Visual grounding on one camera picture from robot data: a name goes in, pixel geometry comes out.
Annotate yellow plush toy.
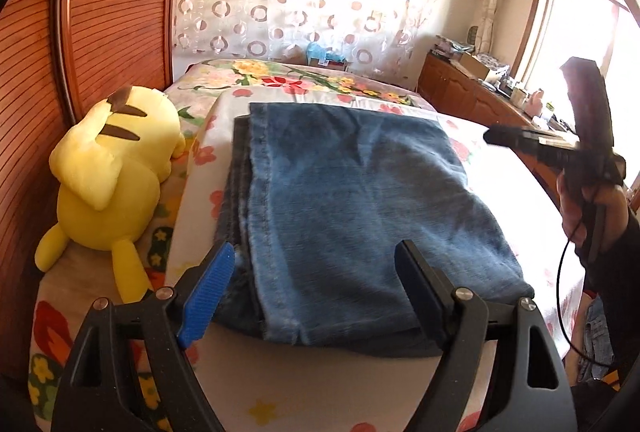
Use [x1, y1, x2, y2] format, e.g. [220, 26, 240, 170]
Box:
[34, 85, 187, 305]

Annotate low cardboard box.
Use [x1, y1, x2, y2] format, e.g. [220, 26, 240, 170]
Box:
[307, 55, 351, 72]

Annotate window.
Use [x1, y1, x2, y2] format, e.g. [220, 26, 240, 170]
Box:
[510, 0, 636, 123]

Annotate white printed blanket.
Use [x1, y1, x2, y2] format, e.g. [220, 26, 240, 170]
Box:
[165, 90, 588, 432]

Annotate person's right hand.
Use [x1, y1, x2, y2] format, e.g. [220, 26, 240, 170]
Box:
[556, 169, 630, 263]

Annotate blue denim cloth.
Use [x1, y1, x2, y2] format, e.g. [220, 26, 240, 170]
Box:
[580, 297, 615, 379]

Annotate floral bed sheet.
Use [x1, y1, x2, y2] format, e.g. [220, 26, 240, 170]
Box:
[27, 59, 438, 432]

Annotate person's right forearm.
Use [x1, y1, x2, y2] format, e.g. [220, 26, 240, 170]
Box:
[575, 209, 640, 388]

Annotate stack of packets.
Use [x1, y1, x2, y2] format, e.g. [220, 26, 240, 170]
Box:
[432, 37, 473, 60]

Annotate open cardboard box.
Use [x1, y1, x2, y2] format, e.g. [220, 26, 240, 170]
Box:
[457, 51, 493, 80]

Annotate black cable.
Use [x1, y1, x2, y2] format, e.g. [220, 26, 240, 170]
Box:
[556, 192, 613, 368]

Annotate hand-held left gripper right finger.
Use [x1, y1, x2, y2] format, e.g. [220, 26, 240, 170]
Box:
[394, 239, 576, 432]

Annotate blue denim pants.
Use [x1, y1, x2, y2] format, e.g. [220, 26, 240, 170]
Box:
[212, 102, 536, 358]

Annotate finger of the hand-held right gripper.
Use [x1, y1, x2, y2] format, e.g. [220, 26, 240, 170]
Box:
[484, 123, 581, 163]

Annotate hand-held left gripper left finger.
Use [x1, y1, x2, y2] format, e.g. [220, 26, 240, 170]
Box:
[50, 241, 236, 432]

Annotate wooden cabinet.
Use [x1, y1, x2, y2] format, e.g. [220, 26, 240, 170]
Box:
[417, 52, 576, 183]

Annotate wooden slatted wardrobe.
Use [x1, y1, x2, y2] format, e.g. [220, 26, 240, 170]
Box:
[0, 0, 188, 383]

